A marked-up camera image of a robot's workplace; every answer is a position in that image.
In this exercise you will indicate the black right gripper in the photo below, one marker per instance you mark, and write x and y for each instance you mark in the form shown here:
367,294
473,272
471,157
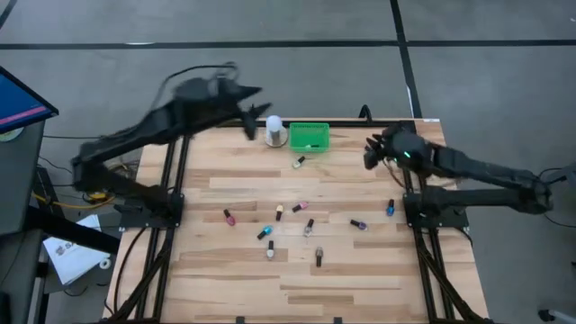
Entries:
407,148

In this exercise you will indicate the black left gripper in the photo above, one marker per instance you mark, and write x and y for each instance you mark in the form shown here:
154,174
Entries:
211,99

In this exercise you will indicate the blue nail polish bottle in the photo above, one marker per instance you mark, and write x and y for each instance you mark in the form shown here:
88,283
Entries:
390,208

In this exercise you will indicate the cream nail polish bottle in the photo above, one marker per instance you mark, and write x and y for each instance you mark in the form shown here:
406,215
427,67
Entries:
298,162

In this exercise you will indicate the purple nail polish bottle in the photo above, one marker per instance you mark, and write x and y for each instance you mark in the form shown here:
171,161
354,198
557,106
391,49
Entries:
359,224

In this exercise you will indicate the beige nail polish bottle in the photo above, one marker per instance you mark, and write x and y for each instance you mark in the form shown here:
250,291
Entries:
279,212

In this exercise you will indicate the clear nail polish bottle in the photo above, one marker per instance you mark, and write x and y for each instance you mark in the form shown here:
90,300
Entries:
308,228

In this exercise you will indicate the magenta nail polish bottle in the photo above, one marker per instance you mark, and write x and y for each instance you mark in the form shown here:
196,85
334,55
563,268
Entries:
230,218

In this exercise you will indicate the cyan nail polish bottle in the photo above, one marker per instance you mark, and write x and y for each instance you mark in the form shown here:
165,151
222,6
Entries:
265,232

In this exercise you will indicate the white nail polish bottle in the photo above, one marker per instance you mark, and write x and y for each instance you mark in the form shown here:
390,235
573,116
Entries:
270,250

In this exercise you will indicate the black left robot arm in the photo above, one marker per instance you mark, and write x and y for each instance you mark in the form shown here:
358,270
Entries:
135,130

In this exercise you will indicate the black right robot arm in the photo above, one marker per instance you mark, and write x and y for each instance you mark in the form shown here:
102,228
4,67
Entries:
472,166

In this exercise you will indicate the pale nail polish bottle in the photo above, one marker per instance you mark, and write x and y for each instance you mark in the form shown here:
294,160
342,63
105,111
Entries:
311,146

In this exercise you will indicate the grey nail polish bottle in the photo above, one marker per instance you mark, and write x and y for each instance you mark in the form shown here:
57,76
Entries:
319,256

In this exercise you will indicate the white light bulb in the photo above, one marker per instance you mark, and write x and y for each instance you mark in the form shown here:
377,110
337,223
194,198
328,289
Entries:
273,122

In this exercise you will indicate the green plastic mesh basket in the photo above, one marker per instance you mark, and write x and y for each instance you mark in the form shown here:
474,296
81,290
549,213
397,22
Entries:
297,135

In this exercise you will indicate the black table clamp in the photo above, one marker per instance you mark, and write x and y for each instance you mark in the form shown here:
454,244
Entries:
240,320
337,320

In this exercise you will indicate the small white tape roll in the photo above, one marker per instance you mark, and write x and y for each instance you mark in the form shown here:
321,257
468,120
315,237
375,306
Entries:
105,263

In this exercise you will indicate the white printed paper sheets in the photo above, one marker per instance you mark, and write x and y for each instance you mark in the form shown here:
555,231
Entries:
72,252

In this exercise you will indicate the computer monitor blue screen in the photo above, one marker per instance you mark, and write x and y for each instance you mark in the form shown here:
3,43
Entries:
20,101

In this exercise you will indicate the grey caster leg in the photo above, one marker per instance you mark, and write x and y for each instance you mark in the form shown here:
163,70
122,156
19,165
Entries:
555,315

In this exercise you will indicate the shiny round disc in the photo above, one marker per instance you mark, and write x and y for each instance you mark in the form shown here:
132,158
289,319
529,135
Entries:
10,135

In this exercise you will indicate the black monitor stand desk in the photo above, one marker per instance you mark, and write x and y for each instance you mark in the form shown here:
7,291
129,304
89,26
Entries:
18,189

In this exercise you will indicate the black aluminium crossbar rail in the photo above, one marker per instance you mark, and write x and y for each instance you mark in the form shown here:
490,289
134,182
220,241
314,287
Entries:
346,123

